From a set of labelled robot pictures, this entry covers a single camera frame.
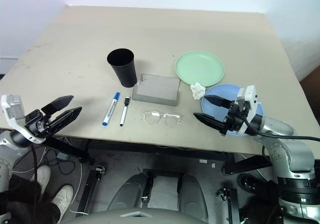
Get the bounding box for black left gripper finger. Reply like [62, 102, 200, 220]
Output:
[46, 106, 83, 136]
[41, 95, 75, 116]

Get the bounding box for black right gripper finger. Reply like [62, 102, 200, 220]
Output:
[192, 112, 229, 136]
[202, 94, 232, 109]

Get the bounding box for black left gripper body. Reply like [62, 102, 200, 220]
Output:
[24, 109, 54, 138]

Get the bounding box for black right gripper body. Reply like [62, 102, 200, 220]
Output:
[223, 99, 251, 136]

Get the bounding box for blue plate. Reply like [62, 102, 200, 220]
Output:
[201, 83, 264, 137]

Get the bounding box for white paper ball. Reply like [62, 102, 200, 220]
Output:
[189, 82, 207, 101]

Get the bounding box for blue capped whiteboard marker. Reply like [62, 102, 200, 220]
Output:
[101, 91, 121, 128]

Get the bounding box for green plate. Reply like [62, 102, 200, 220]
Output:
[174, 50, 226, 88]

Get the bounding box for white sneaker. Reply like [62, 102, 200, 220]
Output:
[30, 164, 52, 195]
[50, 184, 75, 223]

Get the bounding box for black capped whiteboard marker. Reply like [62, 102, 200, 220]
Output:
[119, 96, 132, 128]

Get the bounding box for grey glasses case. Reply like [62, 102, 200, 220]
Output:
[131, 73, 182, 108]

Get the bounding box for black plastic cup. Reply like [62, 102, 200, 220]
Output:
[106, 48, 138, 89]

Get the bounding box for grey rounded robot leg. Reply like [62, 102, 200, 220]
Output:
[177, 172, 209, 223]
[106, 172, 154, 213]

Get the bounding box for black trouser leg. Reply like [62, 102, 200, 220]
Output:
[0, 175, 62, 224]

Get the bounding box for grey robot torso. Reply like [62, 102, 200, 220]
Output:
[59, 207, 209, 224]

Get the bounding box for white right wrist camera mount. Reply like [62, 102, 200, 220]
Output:
[236, 84, 261, 137]

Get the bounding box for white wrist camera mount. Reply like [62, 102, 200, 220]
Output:
[236, 84, 261, 137]
[0, 93, 46, 145]

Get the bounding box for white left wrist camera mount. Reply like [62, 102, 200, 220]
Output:
[0, 93, 46, 145]

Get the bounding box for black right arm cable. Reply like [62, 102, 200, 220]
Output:
[242, 117, 320, 143]

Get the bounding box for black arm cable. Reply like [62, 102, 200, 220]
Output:
[242, 117, 320, 143]
[29, 143, 41, 224]

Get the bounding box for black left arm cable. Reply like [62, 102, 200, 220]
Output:
[29, 143, 41, 224]

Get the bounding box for clear frame glasses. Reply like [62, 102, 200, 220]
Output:
[142, 109, 182, 128]

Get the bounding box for black metal table frame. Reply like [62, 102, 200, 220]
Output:
[44, 135, 274, 176]

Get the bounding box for black metal stand rail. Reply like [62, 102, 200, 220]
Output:
[216, 187, 241, 224]
[77, 163, 106, 216]

